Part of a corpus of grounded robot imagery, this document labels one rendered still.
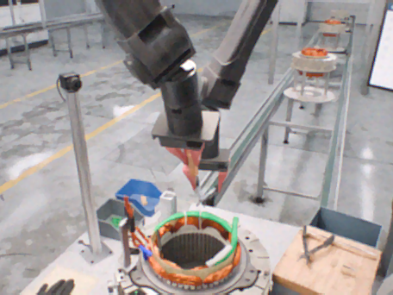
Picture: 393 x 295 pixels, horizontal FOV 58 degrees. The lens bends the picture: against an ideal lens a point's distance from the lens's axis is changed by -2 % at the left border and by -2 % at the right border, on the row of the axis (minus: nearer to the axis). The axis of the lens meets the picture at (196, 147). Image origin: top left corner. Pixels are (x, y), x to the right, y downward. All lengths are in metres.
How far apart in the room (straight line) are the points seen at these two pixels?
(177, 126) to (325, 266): 0.48
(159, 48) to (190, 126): 0.15
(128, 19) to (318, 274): 0.63
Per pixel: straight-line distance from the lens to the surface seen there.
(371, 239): 1.07
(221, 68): 0.74
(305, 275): 0.84
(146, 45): 0.47
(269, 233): 1.39
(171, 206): 0.83
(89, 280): 1.24
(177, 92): 0.52
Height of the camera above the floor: 1.64
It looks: 26 degrees down
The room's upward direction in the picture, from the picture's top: straight up
